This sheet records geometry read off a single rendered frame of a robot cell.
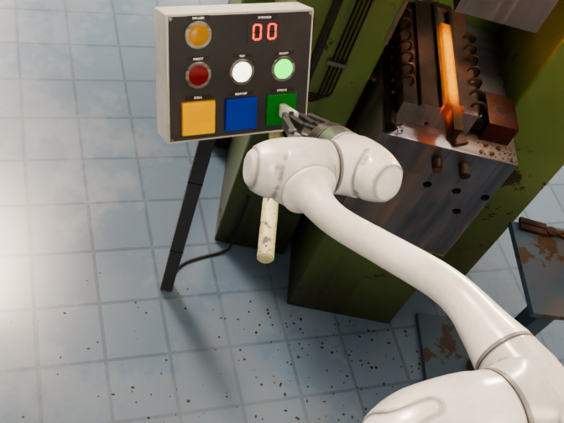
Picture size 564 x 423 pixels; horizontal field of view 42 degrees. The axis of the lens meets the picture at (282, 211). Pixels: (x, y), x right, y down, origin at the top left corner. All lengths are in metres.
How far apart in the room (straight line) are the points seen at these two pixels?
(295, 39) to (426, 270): 0.70
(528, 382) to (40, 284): 1.80
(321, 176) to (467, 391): 0.47
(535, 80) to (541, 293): 0.57
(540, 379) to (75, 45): 2.54
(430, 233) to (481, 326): 1.13
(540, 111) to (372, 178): 0.94
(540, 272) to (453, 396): 1.24
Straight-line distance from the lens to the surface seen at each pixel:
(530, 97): 2.15
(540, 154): 2.32
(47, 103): 2.99
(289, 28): 1.67
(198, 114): 1.63
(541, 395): 1.05
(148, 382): 2.39
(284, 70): 1.69
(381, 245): 1.20
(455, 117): 1.88
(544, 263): 2.21
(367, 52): 1.98
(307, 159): 1.28
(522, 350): 1.10
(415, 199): 2.11
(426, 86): 1.97
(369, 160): 1.34
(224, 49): 1.62
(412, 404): 0.97
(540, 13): 1.78
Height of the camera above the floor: 2.19
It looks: 51 degrees down
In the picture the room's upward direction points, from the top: 24 degrees clockwise
